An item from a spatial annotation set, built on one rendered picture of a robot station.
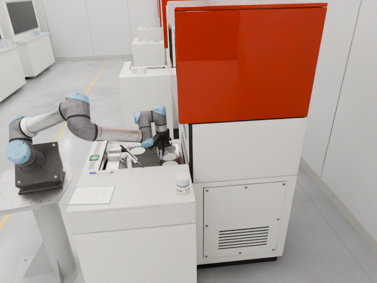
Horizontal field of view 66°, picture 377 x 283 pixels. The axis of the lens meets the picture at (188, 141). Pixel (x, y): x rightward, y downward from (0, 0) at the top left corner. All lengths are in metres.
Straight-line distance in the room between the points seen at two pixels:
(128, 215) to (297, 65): 1.16
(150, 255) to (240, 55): 1.15
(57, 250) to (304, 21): 2.08
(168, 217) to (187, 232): 0.15
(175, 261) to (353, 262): 1.51
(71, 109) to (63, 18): 8.48
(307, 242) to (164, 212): 1.56
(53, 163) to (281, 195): 1.47
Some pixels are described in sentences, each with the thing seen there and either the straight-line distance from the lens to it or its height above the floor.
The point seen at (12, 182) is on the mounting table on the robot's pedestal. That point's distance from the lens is 2.18.
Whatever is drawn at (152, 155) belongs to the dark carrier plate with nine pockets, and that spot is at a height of 0.90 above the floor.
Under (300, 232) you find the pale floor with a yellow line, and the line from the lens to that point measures 2.82.
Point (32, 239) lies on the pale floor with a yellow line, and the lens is 2.97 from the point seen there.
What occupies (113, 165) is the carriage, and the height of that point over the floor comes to 0.88.
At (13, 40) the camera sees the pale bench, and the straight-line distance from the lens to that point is 8.02.
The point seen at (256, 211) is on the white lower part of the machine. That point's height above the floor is 0.54.
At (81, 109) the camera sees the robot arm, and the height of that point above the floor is 1.37.
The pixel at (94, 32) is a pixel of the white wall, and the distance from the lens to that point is 9.82.
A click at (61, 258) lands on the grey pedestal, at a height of 0.22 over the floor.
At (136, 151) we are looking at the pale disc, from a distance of 2.04.
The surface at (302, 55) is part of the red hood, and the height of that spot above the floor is 1.57.
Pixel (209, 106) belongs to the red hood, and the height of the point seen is 1.32.
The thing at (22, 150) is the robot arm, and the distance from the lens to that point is 1.79.
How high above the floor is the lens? 1.89
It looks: 28 degrees down
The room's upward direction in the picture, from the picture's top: 1 degrees counter-clockwise
